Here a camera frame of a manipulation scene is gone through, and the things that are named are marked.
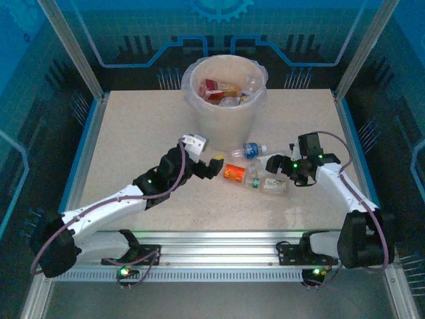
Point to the square clear bottle white label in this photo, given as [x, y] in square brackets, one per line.
[257, 167]

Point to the square bottle with crane label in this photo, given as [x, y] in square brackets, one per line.
[274, 186]

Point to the small bottle dark blue label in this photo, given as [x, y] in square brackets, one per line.
[250, 150]

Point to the red snack packet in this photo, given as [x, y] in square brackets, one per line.
[212, 88]

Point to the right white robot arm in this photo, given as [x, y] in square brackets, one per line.
[335, 186]

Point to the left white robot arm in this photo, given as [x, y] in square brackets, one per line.
[99, 206]

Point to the pale ribbed plastic bin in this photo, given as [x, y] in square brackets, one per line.
[229, 126]

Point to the translucent plastic bin liner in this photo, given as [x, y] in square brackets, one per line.
[186, 89]

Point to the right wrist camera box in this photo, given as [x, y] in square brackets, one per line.
[310, 144]

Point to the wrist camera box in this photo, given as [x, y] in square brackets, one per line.
[310, 144]
[196, 146]

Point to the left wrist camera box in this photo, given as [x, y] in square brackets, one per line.
[196, 146]

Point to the blue table edge rail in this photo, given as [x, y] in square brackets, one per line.
[357, 143]
[84, 156]

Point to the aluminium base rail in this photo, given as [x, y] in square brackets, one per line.
[216, 249]

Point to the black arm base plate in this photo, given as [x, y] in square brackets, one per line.
[289, 252]
[149, 251]

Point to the aluminium frame post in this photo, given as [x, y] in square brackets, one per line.
[365, 46]
[73, 50]

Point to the aluminium frame side rail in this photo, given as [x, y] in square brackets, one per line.
[403, 295]
[34, 299]

